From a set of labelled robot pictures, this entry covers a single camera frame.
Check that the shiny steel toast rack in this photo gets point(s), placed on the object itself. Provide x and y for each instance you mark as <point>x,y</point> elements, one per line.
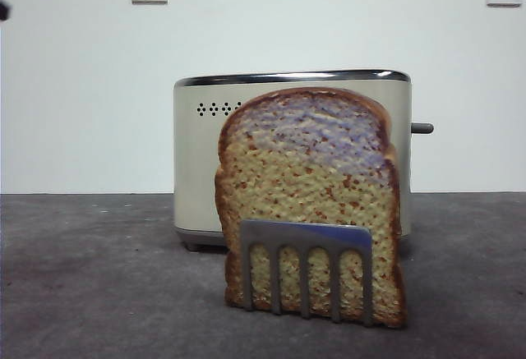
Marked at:
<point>304,233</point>

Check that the cream and steel toaster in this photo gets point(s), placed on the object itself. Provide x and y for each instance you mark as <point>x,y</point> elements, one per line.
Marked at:
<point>197,162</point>

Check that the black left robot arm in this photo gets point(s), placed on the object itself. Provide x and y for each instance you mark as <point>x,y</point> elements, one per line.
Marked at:
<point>3,11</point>

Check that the brown-crusted bread slice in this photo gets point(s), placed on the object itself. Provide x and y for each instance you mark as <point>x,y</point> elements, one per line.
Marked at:
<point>304,170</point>

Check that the grey toaster lever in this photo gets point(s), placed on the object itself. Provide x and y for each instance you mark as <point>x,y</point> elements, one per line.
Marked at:
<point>423,128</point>

